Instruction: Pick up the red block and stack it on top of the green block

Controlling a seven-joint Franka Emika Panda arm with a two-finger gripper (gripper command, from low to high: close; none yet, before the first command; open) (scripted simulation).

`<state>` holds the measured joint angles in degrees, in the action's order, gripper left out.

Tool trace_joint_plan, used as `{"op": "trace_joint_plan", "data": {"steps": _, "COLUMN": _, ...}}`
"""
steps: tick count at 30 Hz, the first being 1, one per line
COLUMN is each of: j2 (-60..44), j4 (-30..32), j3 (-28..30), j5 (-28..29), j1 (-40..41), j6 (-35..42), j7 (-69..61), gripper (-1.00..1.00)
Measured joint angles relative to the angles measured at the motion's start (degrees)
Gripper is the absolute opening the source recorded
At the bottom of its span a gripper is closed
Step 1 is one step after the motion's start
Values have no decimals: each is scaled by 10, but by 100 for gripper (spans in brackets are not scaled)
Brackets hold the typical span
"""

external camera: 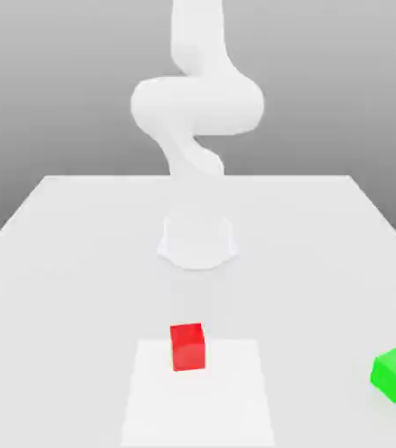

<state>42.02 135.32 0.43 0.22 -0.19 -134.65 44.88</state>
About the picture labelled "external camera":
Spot small red cube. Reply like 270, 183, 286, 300
169, 322, 206, 373

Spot small green cube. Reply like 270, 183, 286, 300
369, 346, 396, 404

